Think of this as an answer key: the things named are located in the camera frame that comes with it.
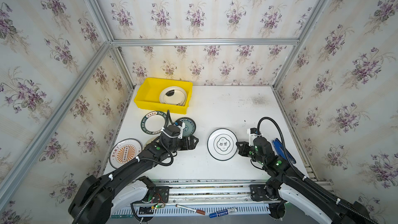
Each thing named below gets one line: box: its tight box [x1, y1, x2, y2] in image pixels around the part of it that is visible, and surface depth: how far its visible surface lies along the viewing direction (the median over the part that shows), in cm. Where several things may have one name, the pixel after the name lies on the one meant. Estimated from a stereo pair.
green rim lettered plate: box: [140, 110, 168, 135], surface depth 101 cm
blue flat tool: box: [272, 137, 297, 164], surface depth 88 cm
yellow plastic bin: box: [133, 77, 193, 115], surface depth 113 cm
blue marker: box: [208, 207, 238, 219], surface depth 69 cm
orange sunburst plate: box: [109, 137, 143, 170], surface depth 90 cm
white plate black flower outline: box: [207, 128, 238, 162], surface depth 88 cm
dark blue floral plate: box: [177, 117, 197, 138], surface depth 100 cm
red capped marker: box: [175, 204, 206, 216], surface depth 71 cm
